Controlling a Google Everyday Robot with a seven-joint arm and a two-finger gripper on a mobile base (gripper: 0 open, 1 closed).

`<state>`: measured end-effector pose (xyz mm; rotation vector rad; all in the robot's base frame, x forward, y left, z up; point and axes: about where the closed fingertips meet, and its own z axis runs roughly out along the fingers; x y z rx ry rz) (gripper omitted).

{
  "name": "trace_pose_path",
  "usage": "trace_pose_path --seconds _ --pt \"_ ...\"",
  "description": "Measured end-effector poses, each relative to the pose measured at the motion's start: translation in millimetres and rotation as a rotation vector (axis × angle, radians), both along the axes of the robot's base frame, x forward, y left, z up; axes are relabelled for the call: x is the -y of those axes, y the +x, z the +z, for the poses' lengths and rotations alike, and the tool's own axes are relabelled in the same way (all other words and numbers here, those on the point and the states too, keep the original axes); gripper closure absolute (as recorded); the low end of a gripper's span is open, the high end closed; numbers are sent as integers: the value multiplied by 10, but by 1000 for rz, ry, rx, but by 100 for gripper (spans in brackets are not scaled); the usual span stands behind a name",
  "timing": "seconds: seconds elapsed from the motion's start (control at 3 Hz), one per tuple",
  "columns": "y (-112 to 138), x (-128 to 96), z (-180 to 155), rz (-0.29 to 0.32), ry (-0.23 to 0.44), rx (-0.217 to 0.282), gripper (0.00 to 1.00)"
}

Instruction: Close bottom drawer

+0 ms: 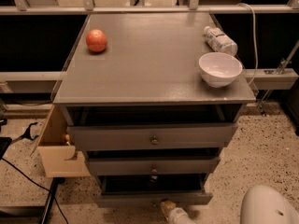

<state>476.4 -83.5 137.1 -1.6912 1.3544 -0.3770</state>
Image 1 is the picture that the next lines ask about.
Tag grey middle drawer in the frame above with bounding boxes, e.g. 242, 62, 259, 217
88, 157, 220, 175

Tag metal frame rail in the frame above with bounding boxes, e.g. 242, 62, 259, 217
0, 5, 299, 15

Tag white cable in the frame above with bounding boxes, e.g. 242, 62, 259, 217
236, 2, 260, 86

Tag grey wooden drawer cabinet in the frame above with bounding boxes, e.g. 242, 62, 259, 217
53, 12, 257, 209

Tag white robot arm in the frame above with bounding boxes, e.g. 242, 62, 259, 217
161, 185, 299, 224

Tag black clamp tool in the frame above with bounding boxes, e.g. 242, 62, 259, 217
11, 122, 37, 144

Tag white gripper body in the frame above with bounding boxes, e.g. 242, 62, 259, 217
168, 207, 196, 224

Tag black floor cable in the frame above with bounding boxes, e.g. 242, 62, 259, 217
0, 157, 70, 224

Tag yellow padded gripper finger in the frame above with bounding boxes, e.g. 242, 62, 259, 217
161, 200, 177, 216

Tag orange round fruit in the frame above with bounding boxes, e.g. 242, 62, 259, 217
86, 29, 107, 52

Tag white ceramic bowl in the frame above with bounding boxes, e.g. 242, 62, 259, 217
198, 52, 243, 88

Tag clear plastic water bottle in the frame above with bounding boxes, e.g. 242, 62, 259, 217
204, 26, 238, 56

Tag black floor stand bar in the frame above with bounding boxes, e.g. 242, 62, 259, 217
38, 177, 64, 224

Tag grey top drawer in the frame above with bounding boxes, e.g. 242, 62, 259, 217
67, 123, 237, 151

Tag grey bottom drawer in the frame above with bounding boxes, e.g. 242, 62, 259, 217
96, 174, 213, 207

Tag light wooden side box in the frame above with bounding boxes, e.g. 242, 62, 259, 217
36, 105, 90, 177

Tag grey drawer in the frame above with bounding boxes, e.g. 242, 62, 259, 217
88, 157, 220, 175
96, 174, 213, 207
67, 123, 237, 151

